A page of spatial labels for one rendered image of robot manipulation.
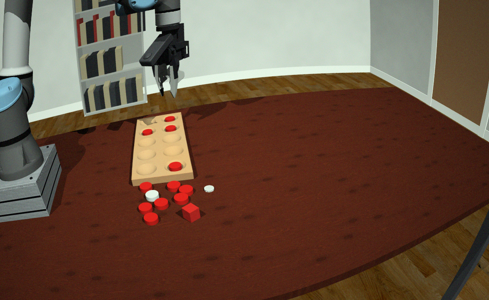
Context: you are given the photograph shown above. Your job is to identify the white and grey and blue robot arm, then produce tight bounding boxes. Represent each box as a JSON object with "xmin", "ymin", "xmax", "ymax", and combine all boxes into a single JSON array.
[{"xmin": 0, "ymin": 0, "xmax": 181, "ymax": 181}]

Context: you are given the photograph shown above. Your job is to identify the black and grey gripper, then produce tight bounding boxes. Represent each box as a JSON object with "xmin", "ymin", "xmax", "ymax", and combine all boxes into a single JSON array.
[{"xmin": 152, "ymin": 23, "xmax": 190, "ymax": 98}]

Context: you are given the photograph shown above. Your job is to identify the red cube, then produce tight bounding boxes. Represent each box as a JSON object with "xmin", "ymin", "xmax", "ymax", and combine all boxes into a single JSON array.
[{"xmin": 182, "ymin": 203, "xmax": 200, "ymax": 223}]

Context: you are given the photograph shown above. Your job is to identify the tan tray with round pockets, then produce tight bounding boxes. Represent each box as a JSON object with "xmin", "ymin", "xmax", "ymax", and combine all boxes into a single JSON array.
[{"xmin": 131, "ymin": 112, "xmax": 194, "ymax": 186}]

